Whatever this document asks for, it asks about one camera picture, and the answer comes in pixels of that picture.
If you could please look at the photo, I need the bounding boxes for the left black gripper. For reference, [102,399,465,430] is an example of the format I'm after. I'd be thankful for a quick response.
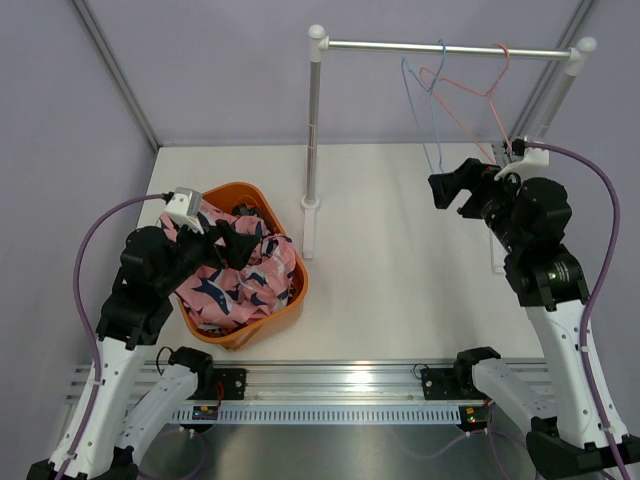
[156,215,259,294]

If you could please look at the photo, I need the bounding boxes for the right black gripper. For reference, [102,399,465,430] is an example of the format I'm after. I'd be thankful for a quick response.
[429,158,533,255]

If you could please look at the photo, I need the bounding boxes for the pink patterned shorts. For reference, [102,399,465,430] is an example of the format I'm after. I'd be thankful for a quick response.
[175,203,297,337]

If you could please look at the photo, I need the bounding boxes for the pink wire hanger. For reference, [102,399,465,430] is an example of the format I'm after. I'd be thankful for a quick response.
[418,41,511,164]

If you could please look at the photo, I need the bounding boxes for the blue wire hanger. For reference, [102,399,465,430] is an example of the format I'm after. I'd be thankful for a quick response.
[400,39,447,173]

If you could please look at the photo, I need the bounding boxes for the orange camouflage shorts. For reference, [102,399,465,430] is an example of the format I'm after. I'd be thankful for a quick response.
[231,197,263,218]

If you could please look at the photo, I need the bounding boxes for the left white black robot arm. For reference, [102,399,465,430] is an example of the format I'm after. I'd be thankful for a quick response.
[27,221,259,479]

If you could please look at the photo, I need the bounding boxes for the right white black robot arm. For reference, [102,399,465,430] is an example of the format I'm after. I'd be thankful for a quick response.
[428,158,639,479]

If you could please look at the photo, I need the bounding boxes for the orange plastic basket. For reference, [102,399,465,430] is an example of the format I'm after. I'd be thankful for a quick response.
[177,182,309,351]

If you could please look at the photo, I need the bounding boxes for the metal clothes rack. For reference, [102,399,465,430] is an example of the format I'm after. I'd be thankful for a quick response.
[301,24,597,259]

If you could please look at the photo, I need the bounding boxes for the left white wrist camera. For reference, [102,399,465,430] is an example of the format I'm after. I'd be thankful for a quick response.
[164,187,204,234]

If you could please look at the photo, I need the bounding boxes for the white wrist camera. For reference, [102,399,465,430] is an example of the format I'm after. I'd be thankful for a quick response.
[164,187,204,234]
[494,136,550,182]

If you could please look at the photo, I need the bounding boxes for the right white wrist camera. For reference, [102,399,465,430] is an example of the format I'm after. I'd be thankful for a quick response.
[494,136,550,182]

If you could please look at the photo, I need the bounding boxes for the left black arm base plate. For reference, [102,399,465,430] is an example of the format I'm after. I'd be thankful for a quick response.
[199,368,247,401]

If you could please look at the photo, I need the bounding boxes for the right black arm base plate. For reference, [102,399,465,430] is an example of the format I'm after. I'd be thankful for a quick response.
[419,365,509,401]

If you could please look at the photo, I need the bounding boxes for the aluminium rail frame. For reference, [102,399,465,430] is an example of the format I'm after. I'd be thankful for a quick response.
[47,144,616,480]

